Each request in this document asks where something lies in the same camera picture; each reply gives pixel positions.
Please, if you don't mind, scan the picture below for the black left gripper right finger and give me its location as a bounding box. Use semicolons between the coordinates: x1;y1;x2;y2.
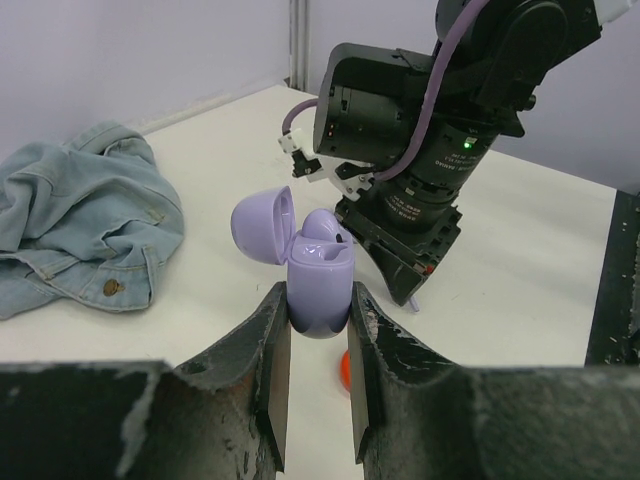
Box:
348;282;639;479

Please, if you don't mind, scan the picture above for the orange round charging case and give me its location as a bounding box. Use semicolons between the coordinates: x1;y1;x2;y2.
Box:
338;350;351;393

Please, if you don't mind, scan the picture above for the purple round charging case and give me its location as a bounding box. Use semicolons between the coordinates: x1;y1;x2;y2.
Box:
230;187;355;339

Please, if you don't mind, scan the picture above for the purple earbud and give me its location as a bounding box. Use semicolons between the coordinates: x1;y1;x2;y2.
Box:
409;296;420;313
300;208;351;244

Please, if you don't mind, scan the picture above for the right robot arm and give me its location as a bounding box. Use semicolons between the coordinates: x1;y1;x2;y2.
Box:
313;1;631;305

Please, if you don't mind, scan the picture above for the aluminium frame post right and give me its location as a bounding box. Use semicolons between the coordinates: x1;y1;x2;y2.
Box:
288;0;310;91

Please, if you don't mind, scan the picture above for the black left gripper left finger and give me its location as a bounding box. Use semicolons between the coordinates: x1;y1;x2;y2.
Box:
1;282;291;479

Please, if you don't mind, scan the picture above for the crumpled blue denim cloth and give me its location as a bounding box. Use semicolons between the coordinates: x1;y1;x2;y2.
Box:
1;121;185;320

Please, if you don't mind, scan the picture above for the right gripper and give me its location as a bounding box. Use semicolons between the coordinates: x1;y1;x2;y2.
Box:
335;197;461;306

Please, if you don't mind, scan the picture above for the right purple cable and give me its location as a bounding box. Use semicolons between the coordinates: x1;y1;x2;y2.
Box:
282;0;489;181

